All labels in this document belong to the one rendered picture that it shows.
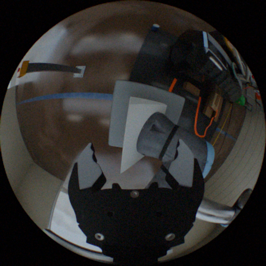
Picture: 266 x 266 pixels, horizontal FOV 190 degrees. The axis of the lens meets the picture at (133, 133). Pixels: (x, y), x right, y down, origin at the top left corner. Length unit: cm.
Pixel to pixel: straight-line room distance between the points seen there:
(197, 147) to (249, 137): 564
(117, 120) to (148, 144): 25
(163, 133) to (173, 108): 26
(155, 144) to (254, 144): 575
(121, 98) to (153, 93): 16
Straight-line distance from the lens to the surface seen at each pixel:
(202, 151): 28
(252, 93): 406
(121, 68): 134
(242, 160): 586
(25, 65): 90
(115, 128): 49
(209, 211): 45
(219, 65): 109
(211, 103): 185
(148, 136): 27
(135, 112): 22
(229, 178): 613
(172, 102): 49
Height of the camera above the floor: 129
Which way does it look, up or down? 61 degrees down
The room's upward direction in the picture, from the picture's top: 177 degrees clockwise
